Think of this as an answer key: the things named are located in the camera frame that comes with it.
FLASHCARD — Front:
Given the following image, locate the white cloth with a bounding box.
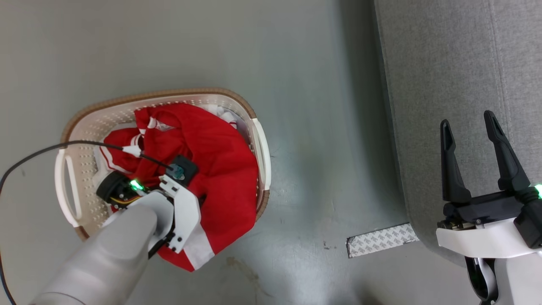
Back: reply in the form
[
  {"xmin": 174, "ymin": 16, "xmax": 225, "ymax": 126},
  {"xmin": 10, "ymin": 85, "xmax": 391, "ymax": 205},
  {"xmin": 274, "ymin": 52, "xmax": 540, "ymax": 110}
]
[{"xmin": 202, "ymin": 104, "xmax": 248, "ymax": 133}]

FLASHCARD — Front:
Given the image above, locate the white perforated laundry basket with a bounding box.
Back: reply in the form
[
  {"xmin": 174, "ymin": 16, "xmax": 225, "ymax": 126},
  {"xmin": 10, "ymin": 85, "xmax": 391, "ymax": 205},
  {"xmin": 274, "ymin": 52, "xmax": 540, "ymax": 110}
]
[{"xmin": 54, "ymin": 88, "xmax": 271, "ymax": 242}]

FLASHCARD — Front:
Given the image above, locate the thin black cable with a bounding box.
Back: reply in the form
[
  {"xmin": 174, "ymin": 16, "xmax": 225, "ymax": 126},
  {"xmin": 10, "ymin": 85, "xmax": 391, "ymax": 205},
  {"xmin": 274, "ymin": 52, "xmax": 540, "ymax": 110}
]
[{"xmin": 0, "ymin": 141, "xmax": 175, "ymax": 305}]

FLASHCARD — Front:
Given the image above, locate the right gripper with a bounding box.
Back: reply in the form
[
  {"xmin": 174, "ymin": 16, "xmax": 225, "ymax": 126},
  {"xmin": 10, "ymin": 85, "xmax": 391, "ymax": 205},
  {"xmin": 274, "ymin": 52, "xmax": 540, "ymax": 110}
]
[{"xmin": 436, "ymin": 110, "xmax": 542, "ymax": 259}]

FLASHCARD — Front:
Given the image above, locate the printed grey tape strip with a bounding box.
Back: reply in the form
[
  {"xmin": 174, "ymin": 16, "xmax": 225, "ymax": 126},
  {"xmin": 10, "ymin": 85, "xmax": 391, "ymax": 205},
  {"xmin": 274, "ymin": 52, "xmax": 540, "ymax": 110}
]
[{"xmin": 346, "ymin": 223, "xmax": 420, "ymax": 258}]

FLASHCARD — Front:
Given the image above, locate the red clothing with white stripes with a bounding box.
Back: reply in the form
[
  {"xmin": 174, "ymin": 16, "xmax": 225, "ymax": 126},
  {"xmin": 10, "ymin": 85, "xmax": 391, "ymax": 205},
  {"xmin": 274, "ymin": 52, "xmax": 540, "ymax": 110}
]
[{"xmin": 100, "ymin": 103, "xmax": 260, "ymax": 272}]

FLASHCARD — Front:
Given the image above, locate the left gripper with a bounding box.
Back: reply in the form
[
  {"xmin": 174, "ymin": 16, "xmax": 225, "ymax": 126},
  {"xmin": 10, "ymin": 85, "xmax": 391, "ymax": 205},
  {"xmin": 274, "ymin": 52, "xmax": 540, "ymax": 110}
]
[{"xmin": 97, "ymin": 172, "xmax": 200, "ymax": 254}]

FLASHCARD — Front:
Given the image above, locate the grey fabric sofa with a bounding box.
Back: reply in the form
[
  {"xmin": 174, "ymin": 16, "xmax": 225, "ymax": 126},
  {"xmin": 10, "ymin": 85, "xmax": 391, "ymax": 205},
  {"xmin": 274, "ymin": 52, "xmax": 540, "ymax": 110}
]
[{"xmin": 373, "ymin": 0, "xmax": 542, "ymax": 267}]

